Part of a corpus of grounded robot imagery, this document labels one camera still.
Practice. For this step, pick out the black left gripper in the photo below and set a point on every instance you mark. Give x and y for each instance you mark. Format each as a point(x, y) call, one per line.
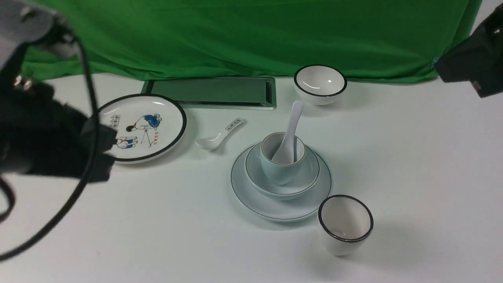
point(41, 136)

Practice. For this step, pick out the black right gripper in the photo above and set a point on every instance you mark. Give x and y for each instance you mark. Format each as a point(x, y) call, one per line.
point(478, 59)

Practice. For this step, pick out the pale green shallow bowl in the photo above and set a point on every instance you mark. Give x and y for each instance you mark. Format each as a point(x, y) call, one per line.
point(301, 183)

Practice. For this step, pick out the plain white ceramic spoon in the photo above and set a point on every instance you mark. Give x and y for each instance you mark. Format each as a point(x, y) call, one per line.
point(286, 152)

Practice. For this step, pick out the pale green cup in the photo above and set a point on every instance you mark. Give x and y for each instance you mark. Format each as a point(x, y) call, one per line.
point(280, 173)

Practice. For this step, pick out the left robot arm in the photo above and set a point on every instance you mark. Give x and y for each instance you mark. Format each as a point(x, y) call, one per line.
point(25, 24)

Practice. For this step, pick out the green backdrop cloth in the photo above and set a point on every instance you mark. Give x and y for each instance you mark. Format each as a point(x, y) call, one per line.
point(379, 41)

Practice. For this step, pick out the illustrated black-rimmed white plate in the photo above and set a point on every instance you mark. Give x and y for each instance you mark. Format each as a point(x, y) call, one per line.
point(147, 125)

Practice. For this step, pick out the small black-rimmed white bowl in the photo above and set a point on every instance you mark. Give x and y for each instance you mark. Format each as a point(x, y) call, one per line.
point(319, 85)

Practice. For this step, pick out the small printed white spoon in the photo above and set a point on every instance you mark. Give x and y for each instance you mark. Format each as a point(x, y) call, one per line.
point(212, 143)

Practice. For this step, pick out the black-rimmed white cup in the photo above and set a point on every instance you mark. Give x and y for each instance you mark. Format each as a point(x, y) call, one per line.
point(345, 223)

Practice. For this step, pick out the pale green flat plate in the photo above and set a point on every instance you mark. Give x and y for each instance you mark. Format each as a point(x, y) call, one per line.
point(279, 210)

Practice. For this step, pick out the metal table cable hatch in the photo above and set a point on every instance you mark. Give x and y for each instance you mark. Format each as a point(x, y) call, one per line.
point(250, 93)

